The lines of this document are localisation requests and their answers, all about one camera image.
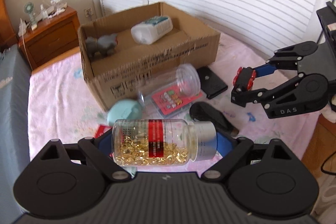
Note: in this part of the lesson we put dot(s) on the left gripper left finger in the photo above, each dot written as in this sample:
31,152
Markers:
98,152

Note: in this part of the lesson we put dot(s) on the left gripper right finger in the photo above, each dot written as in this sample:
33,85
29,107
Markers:
233,152

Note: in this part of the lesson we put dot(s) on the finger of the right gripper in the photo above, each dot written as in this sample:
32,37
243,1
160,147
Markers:
299,95
286,58

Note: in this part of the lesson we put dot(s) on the clear bottle of yellow capsules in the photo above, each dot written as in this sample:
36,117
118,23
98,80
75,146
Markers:
162,142

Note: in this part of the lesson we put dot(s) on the black oval case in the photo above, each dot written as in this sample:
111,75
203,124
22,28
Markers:
204,112

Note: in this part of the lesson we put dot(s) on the black rectangular device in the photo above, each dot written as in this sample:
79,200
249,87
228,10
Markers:
211,84

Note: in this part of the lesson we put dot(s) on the red toy fire truck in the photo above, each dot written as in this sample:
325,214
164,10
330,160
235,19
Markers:
102,129

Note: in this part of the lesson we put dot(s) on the teal round pouch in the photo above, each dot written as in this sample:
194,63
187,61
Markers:
124,109

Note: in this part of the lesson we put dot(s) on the pink floral bed sheet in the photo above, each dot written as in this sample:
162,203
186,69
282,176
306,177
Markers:
62,107

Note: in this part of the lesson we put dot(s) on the clear empty plastic jar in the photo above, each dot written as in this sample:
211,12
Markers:
185,76

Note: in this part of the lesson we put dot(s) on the brown cardboard box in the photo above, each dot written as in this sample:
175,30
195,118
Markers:
116,77

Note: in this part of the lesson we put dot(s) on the red card game case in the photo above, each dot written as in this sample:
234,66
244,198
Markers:
170,101

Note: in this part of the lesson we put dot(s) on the grey elephant toy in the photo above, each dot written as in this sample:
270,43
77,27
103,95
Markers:
104,45

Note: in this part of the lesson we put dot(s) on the wooden nightstand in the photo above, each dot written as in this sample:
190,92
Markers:
52,38

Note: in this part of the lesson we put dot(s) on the white pill bottle green label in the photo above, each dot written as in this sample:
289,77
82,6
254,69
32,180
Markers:
151,30

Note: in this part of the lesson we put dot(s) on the clear spray bottle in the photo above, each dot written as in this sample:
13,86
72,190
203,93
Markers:
42,10

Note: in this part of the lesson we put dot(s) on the small white device on stand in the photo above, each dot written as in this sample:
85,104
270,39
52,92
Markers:
59,5

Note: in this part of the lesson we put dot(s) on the small green desk fan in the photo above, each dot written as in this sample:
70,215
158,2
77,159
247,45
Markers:
29,9

